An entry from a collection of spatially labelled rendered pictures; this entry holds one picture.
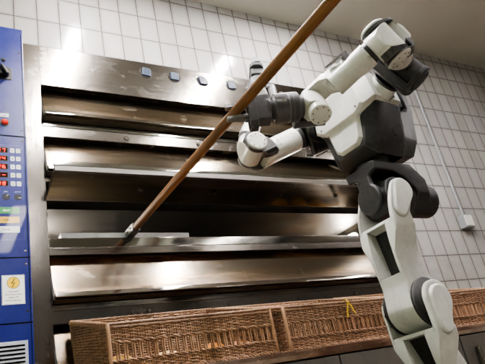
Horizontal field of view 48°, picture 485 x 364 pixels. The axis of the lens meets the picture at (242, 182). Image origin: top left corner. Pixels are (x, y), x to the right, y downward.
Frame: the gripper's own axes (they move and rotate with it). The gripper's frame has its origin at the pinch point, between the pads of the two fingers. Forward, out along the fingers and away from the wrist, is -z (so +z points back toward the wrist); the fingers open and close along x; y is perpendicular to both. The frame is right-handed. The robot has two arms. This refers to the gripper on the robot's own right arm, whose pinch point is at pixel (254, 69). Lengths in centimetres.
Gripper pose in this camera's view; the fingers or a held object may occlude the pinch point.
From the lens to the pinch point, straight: 232.0
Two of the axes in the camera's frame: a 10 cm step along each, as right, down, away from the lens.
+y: -10.0, 0.3, -0.9
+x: 0.4, -7.4, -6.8
